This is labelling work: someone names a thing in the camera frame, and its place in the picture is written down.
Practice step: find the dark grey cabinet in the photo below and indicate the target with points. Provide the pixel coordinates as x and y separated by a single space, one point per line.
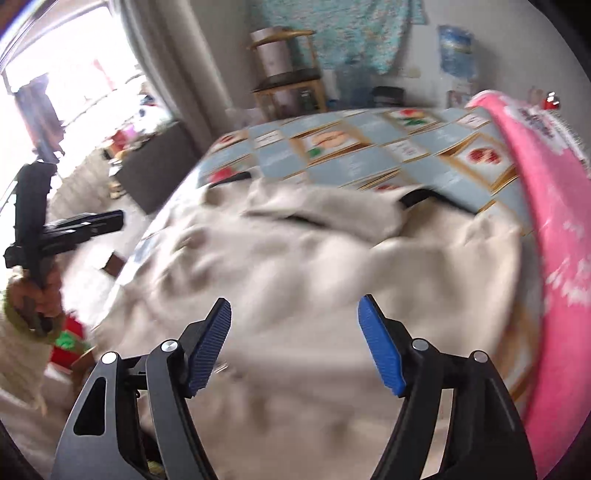
157 161

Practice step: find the cream zip jacket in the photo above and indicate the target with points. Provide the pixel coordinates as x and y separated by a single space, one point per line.
300 258

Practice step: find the red gift bag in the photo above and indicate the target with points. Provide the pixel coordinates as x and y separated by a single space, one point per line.
69 341

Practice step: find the grey curtain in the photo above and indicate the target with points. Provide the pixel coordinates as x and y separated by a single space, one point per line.
184 69

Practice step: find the small red jar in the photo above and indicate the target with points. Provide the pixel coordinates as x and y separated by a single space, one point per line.
551 100

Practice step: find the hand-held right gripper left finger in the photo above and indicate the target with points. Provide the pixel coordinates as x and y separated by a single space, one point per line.
210 346

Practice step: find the white box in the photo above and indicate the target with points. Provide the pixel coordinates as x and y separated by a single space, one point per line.
274 53

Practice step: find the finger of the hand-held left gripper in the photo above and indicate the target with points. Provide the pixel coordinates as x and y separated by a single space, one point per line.
92 224

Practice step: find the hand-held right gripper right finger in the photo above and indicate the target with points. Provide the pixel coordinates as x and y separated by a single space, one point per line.
381 346

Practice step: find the brown cardboard box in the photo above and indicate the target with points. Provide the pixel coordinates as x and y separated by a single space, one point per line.
114 264

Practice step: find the person's left hand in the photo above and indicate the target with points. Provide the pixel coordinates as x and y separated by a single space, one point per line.
48 302

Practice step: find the wooden chair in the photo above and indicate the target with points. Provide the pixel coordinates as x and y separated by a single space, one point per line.
288 87

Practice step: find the blue water bottle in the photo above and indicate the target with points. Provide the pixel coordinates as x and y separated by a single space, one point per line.
456 50

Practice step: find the teal floral cloth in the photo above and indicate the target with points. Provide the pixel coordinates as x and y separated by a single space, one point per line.
351 27

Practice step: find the pink floral blanket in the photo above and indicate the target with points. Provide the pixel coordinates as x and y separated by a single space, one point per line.
554 277

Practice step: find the patterned blue tablecloth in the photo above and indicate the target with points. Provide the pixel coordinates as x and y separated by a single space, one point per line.
369 143

